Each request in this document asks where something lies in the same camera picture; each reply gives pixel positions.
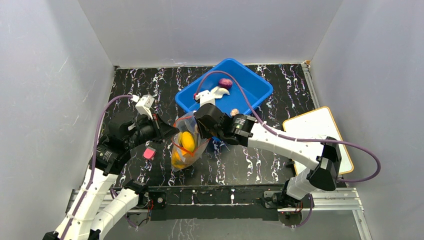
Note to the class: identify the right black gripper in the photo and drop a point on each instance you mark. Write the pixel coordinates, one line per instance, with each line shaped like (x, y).
(209, 122)

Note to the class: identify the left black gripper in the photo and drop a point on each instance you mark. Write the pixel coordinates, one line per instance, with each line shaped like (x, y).
(165, 130)

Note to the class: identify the yellow mango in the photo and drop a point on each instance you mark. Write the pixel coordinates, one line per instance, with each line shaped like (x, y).
(187, 141)

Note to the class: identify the clear zip top bag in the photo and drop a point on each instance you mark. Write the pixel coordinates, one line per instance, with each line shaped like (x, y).
(187, 123)

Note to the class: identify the orange bell pepper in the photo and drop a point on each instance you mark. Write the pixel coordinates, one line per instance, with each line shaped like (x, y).
(176, 161)

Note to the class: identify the purple onion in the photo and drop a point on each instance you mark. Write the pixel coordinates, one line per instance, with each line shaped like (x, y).
(225, 83)

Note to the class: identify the white mushroom piece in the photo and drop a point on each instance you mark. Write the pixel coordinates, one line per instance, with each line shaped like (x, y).
(218, 92)

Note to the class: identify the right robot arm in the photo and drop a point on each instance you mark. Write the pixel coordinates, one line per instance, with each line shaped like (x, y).
(321, 159)

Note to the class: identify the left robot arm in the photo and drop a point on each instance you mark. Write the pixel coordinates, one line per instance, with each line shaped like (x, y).
(85, 220)

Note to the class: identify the pink eraser block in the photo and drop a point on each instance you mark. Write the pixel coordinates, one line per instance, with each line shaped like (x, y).
(149, 153)

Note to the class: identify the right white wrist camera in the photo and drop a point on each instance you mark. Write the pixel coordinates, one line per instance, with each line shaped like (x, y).
(205, 97)

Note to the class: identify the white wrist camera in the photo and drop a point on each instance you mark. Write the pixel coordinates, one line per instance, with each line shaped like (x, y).
(143, 105)
(205, 97)

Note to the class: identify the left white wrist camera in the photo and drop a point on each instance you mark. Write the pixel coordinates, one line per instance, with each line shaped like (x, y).
(143, 105)

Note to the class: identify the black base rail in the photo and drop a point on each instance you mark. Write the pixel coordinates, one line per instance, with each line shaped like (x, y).
(247, 201)

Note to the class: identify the white board wooden frame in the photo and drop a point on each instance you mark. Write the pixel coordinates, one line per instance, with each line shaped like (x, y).
(318, 124)

